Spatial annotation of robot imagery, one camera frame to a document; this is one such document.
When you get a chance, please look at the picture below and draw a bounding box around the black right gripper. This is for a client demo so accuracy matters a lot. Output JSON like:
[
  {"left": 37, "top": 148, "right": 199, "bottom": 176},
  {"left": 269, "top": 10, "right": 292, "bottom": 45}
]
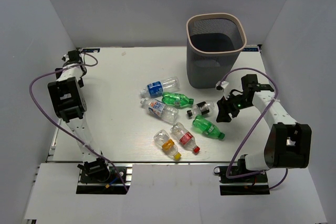
[{"left": 216, "top": 90, "right": 254, "bottom": 123}]

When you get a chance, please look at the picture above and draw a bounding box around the clear bottle black label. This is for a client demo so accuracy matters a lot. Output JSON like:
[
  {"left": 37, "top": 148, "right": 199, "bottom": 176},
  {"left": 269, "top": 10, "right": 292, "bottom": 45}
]
[{"left": 186, "top": 101, "right": 215, "bottom": 118}]

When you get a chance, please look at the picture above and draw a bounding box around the green bottle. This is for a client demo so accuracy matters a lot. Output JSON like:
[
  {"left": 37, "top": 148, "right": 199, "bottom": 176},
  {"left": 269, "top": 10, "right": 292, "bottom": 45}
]
[
  {"left": 162, "top": 92, "right": 194, "bottom": 107},
  {"left": 192, "top": 115, "right": 225, "bottom": 140}
]

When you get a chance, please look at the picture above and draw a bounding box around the clear bottle red label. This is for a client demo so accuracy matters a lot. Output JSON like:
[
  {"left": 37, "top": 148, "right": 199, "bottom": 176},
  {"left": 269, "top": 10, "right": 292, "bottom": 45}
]
[{"left": 171, "top": 122, "right": 200, "bottom": 154}]

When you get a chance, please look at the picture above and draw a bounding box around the clear bottle yellow label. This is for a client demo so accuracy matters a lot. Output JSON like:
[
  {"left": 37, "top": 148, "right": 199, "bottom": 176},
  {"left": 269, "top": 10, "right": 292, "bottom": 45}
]
[{"left": 153, "top": 130, "right": 181, "bottom": 161}]

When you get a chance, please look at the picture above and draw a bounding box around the clear bottle white blue label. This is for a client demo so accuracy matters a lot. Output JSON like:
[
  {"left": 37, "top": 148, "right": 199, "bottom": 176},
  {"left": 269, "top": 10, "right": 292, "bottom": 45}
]
[{"left": 140, "top": 98, "right": 178, "bottom": 124}]

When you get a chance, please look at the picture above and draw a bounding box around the clear bottle dark blue label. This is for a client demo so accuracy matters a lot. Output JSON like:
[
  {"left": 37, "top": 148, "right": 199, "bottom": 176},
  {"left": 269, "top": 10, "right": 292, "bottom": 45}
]
[{"left": 140, "top": 77, "right": 180, "bottom": 98}]

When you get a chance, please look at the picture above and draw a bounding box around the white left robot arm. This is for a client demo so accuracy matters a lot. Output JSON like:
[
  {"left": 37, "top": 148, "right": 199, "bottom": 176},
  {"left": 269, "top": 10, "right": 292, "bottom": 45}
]
[{"left": 47, "top": 50, "right": 111, "bottom": 182}]

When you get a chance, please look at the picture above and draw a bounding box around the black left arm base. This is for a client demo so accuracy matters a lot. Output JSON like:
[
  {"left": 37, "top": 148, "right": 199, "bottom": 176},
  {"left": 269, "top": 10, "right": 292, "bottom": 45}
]
[{"left": 76, "top": 166, "right": 131, "bottom": 195}]

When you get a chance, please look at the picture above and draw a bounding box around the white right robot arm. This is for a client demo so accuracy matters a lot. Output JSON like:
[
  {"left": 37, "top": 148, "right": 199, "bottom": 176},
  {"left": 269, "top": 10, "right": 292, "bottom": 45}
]
[{"left": 216, "top": 74, "right": 312, "bottom": 182}]

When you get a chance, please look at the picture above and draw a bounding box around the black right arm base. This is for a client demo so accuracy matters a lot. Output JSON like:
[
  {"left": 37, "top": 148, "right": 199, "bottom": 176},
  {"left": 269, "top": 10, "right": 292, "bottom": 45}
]
[{"left": 214, "top": 166, "right": 270, "bottom": 196}]

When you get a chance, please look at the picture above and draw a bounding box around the grey mesh waste bin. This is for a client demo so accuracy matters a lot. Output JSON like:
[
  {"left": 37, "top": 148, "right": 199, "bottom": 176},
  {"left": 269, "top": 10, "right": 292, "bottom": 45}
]
[{"left": 186, "top": 13, "right": 247, "bottom": 89}]

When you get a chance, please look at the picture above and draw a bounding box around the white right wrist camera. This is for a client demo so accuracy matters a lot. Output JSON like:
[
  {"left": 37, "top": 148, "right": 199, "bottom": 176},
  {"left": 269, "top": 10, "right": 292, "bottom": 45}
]
[{"left": 215, "top": 81, "right": 229, "bottom": 91}]

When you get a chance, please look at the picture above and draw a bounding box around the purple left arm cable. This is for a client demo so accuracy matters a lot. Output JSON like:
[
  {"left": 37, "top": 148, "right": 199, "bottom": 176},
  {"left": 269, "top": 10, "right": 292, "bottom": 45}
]
[{"left": 28, "top": 52, "right": 129, "bottom": 192}]

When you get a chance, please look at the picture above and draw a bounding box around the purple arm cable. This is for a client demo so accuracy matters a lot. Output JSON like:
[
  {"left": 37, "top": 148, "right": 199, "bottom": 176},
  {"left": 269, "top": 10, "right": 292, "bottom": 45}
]
[
  {"left": 219, "top": 67, "right": 288, "bottom": 190},
  {"left": 28, "top": 52, "right": 129, "bottom": 192}
]

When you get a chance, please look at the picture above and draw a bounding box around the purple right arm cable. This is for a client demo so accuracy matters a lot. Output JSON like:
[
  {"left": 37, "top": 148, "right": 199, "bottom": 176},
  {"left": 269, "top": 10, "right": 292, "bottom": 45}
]
[{"left": 219, "top": 67, "right": 288, "bottom": 190}]

